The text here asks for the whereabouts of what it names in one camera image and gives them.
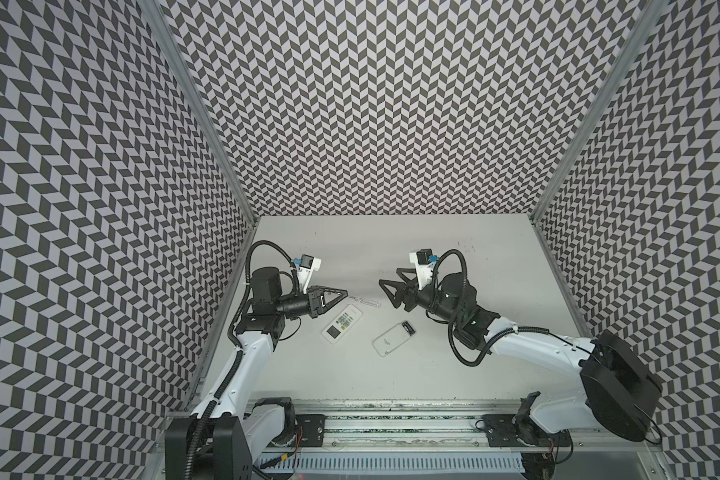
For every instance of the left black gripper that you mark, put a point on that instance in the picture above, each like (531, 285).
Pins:
(316, 299)

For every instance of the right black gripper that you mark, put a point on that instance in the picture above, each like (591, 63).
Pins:
(412, 294)

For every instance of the clear remote battery cover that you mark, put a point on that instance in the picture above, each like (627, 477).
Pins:
(365, 301)

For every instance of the white remote with back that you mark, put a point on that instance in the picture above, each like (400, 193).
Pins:
(390, 340)

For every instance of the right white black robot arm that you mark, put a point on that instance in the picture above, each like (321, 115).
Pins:
(607, 385)

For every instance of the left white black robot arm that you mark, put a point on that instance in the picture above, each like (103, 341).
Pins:
(220, 428)

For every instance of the battery in remote compartment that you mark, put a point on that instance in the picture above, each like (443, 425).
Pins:
(408, 328)

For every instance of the white remote with barcode label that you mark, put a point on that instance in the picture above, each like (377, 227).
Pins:
(342, 324)

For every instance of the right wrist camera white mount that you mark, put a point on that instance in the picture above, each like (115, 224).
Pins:
(424, 261)

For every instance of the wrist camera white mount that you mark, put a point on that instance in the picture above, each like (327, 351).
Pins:
(306, 265)
(424, 261)

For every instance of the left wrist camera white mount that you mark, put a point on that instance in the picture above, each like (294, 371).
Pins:
(306, 265)

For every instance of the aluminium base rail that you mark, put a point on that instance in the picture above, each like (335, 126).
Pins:
(409, 425)

